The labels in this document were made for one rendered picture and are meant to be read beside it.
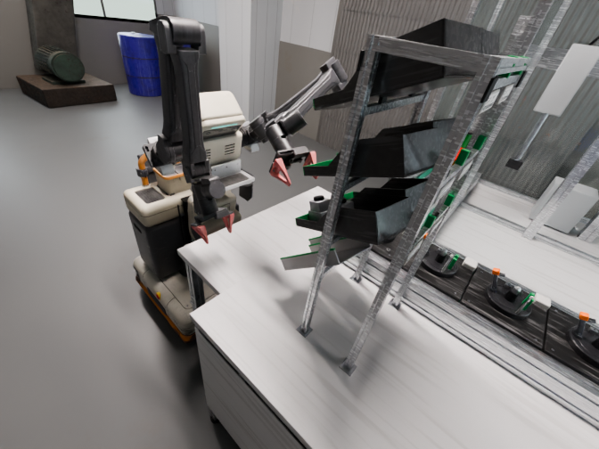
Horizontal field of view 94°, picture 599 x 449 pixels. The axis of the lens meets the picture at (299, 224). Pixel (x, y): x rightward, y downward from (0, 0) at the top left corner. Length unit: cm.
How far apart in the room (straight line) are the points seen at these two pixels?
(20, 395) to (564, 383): 224
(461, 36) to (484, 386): 92
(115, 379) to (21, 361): 52
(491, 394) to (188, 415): 135
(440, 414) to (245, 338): 58
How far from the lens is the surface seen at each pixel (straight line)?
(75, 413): 196
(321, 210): 78
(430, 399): 100
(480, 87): 48
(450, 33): 52
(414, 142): 56
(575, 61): 199
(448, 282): 117
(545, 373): 117
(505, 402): 113
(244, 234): 128
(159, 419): 182
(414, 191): 75
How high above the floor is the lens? 167
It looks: 36 degrees down
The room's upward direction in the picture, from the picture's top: 9 degrees clockwise
